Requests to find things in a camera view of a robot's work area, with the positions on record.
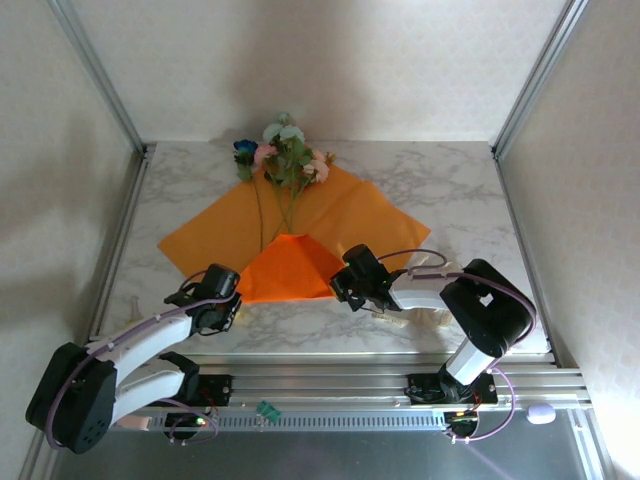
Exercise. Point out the cream printed ribbon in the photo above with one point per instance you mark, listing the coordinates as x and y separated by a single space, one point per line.
432 317

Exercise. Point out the orange wrapping paper sheet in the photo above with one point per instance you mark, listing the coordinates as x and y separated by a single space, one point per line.
300 270

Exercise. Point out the pink artificial flower sprig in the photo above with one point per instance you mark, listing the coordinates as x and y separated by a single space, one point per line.
320 171

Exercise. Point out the blue artificial flower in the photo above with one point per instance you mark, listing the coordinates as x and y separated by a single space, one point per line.
245 147

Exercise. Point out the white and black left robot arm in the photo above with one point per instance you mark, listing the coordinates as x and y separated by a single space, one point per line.
150 335

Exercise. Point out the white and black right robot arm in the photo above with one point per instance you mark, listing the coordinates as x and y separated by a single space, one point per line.
420 295

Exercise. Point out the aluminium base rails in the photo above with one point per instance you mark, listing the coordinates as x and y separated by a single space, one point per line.
325 372

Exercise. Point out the green binder clip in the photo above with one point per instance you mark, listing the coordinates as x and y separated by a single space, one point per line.
270 411

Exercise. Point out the black controller board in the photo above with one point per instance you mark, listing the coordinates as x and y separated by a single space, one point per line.
462 422
187 422

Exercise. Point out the slotted metal strip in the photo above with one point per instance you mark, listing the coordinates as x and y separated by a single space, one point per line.
325 422

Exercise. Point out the pink oblong block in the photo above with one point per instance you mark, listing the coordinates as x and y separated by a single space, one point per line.
141 424

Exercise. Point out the grey metal sheet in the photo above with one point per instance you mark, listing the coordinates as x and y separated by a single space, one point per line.
325 457

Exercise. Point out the lavender oval puck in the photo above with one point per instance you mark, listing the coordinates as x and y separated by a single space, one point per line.
541 414

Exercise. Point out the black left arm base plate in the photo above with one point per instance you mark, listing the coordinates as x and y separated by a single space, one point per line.
217 390

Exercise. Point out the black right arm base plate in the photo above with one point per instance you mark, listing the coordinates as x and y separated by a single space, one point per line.
425 390

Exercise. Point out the aluminium side rail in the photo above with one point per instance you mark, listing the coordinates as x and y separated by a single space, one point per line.
132 200
507 190

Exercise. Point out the aluminium frame post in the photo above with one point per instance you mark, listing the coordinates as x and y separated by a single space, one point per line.
100 80
540 75

